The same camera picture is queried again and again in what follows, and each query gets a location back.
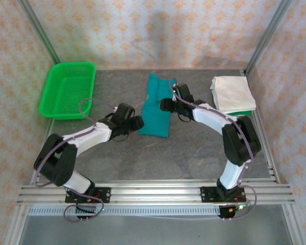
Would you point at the teal t-shirt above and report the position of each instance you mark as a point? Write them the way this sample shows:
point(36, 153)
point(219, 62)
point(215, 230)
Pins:
point(155, 120)

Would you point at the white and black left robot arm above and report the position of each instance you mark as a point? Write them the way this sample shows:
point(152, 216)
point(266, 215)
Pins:
point(61, 163)

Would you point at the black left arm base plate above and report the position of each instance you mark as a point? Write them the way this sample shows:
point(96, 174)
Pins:
point(104, 195)

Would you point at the folded green t-shirt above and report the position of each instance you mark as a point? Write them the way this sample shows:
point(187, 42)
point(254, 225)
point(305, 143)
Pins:
point(243, 114)

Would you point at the aluminium mounting rail beam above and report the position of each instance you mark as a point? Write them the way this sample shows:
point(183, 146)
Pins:
point(155, 192)

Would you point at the green plastic mesh basket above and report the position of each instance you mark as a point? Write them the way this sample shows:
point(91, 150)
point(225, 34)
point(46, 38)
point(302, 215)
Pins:
point(66, 89)

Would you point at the folded white t-shirt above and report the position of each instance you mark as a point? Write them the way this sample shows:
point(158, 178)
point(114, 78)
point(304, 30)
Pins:
point(234, 92)

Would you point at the small circuit board with LED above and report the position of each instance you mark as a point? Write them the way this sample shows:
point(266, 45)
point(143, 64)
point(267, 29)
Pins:
point(242, 206)

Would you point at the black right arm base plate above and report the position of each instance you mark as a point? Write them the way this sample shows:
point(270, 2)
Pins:
point(206, 195)

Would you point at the aluminium frame post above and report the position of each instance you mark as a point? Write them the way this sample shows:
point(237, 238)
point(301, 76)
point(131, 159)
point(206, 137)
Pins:
point(266, 35)
point(39, 30)

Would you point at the aluminium table side rail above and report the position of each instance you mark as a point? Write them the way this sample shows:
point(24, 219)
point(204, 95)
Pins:
point(266, 143)
point(49, 127)

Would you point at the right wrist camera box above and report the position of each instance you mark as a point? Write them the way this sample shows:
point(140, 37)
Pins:
point(174, 99)

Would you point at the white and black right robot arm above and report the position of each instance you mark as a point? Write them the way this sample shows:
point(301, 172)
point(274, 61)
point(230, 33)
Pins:
point(241, 143)

